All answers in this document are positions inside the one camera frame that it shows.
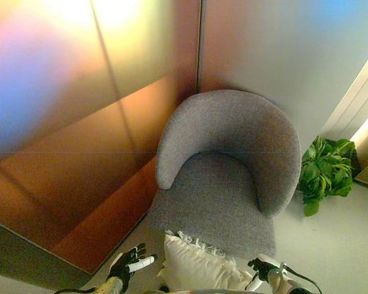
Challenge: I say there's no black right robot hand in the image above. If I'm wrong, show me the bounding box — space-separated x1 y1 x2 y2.
244 257 280 291

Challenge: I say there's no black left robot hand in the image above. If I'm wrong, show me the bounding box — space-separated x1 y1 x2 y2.
109 243 158 280

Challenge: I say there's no white fringed pillow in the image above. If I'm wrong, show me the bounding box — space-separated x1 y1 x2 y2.
158 230 253 291

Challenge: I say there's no grey fabric tub armchair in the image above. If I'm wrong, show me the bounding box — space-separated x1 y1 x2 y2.
145 89 302 257

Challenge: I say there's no green leafy plant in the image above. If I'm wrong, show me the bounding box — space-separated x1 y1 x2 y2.
296 136 357 217

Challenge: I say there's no brown wooden cabinet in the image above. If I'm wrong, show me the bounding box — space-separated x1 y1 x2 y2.
0 0 203 278

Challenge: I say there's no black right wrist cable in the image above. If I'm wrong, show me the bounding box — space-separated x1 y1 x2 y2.
282 265 323 294

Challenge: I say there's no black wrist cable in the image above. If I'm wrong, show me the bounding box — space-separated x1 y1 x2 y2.
51 286 96 294
282 265 323 294

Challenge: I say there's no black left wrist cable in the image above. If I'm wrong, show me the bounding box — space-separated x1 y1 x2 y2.
51 286 96 294

